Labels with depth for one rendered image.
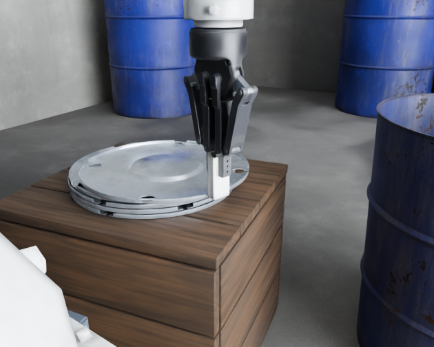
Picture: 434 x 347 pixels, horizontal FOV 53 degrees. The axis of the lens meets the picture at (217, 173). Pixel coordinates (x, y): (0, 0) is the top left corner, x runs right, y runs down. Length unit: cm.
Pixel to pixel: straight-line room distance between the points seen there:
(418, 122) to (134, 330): 69
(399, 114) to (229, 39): 50
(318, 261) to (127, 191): 69
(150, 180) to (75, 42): 235
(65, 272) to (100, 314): 8
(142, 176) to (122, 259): 15
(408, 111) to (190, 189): 51
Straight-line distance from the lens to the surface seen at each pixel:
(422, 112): 100
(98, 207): 68
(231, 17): 54
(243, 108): 55
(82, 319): 33
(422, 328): 81
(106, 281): 68
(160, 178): 70
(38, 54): 281
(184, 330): 66
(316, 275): 117
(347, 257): 127
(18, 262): 25
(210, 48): 55
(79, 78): 303
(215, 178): 61
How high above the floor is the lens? 65
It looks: 21 degrees down
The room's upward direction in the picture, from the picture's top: straight up
